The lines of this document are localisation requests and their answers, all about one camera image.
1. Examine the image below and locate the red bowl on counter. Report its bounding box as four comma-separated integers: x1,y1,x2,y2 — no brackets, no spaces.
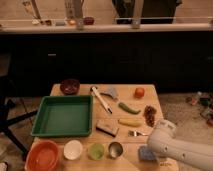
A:
83,17,95,25

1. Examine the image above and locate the dark red bowl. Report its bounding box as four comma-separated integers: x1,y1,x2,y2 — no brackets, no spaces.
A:
60,79,80,95

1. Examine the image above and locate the green plastic tray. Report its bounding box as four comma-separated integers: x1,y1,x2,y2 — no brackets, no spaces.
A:
31,95,93,137

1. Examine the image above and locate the blue sponge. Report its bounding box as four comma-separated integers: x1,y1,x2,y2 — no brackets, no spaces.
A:
138,146,156,161

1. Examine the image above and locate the silver fork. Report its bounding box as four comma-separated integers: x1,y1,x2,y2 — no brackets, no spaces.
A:
128,130,148,137

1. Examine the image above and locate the silver metal cup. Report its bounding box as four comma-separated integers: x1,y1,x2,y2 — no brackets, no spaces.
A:
108,142,123,159

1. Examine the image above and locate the black office chair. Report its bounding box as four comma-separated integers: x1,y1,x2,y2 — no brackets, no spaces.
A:
0,52,38,162

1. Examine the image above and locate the orange plastic bowl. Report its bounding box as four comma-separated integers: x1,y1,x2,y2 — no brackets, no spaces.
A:
25,140,59,171

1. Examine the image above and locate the green chili pepper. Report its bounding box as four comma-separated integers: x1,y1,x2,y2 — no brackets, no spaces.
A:
118,102,141,115

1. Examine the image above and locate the green small cup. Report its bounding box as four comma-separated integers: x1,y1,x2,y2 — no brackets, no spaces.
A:
87,143,105,160

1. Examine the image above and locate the orange tomato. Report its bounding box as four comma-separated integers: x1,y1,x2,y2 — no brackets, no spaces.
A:
134,87,145,99

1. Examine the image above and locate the purple grape bunch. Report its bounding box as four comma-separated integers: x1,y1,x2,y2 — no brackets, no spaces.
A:
144,106,157,127

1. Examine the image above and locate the brown wooden block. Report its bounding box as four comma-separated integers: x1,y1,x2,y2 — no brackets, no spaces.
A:
96,120,119,137

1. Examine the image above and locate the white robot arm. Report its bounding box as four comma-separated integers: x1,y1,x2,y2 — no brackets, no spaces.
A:
147,119,213,171

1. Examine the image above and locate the dark long counter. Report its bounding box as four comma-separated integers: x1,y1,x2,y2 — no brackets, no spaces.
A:
0,23,213,96

